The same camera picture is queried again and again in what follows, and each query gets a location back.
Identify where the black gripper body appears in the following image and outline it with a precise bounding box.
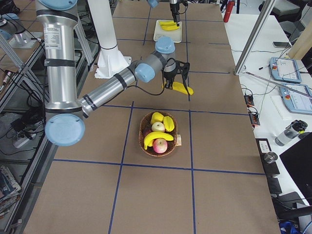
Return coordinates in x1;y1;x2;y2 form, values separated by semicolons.
170;0;180;17
163;69;176;82

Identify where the large yellow banana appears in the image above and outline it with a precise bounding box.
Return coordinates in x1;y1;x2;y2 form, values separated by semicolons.
170;81;194;95

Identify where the greenish yellow banana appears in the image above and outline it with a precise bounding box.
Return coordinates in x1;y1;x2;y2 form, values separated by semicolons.
159;21;176;27

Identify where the green yellow banana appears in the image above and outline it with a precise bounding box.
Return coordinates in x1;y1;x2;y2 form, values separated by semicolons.
144;132;174;150

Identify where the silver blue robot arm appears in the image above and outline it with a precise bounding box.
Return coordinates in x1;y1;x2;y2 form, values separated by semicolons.
147;0;180;26
36;0;175;146

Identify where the brown wicker basket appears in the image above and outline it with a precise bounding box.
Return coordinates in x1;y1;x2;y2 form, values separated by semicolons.
138;111;177;157

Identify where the white bear tray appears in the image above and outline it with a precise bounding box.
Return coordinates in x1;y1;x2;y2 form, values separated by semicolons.
153;19;182;43

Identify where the yellow lemon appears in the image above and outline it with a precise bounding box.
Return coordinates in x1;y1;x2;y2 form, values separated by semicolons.
150;112;164;125

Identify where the yellow mango fruit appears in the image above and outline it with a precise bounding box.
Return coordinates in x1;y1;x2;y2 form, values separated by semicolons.
163;116;175;132

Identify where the pale yellow pink apple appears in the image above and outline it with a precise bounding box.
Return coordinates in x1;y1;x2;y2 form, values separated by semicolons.
151;122;165;133

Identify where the dark red apple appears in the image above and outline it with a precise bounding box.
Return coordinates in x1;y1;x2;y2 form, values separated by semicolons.
142;126;152;137

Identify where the red fire extinguisher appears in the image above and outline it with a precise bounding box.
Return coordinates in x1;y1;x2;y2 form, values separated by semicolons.
223;0;235;23

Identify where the paper label tag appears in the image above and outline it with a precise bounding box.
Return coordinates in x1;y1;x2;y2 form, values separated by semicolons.
176;134;182;146

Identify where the red pink apple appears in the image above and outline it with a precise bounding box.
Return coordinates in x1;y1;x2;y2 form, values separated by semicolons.
153;138;168;154

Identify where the blue teach pendant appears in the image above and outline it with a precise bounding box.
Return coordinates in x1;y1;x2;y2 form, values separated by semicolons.
269;57;302;83
279;83;312;115

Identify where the steel cup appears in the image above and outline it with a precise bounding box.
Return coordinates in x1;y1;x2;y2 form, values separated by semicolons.
263;151;278;164

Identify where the grey water bottle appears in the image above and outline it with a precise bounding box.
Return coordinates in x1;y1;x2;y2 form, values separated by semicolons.
275;120;308;146

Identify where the black monitor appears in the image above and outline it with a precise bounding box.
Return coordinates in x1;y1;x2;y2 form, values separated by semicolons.
280;136;312;205

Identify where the aluminium frame post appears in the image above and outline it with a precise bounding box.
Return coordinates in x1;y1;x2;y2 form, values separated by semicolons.
234;0;276;75

